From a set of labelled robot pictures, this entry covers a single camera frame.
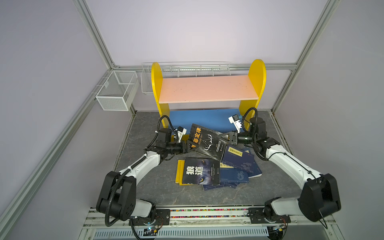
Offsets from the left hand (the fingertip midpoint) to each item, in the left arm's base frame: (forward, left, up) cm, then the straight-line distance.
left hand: (195, 149), depth 80 cm
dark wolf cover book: (-8, -2, -11) cm, 14 cm away
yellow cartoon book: (-7, +10, -14) cm, 18 cm away
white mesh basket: (+45, +51, +7) cm, 68 cm away
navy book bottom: (-16, -19, -15) cm, 29 cm away
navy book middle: (-10, -18, -13) cm, 24 cm away
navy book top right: (-2, -28, -13) cm, 31 cm away
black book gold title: (+1, -7, +5) cm, 8 cm away
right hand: (+1, -12, +7) cm, 14 cm away
